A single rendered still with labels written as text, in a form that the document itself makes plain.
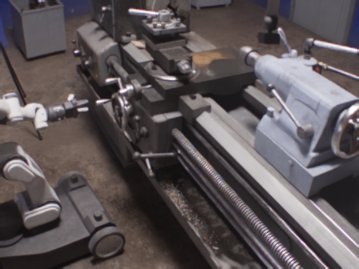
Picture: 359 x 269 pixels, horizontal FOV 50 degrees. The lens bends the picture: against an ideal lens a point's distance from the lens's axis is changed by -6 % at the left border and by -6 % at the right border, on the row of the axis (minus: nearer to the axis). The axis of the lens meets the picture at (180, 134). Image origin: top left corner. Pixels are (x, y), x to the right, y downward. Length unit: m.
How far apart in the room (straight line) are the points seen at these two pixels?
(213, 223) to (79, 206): 0.79
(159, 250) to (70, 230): 0.50
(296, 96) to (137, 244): 1.30
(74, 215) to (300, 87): 1.41
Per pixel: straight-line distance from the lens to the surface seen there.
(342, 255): 1.33
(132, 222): 2.47
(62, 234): 2.23
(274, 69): 1.58
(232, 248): 1.83
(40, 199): 2.16
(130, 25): 2.57
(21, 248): 2.22
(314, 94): 1.44
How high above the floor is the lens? 1.79
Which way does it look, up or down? 34 degrees down
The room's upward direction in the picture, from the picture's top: 2 degrees clockwise
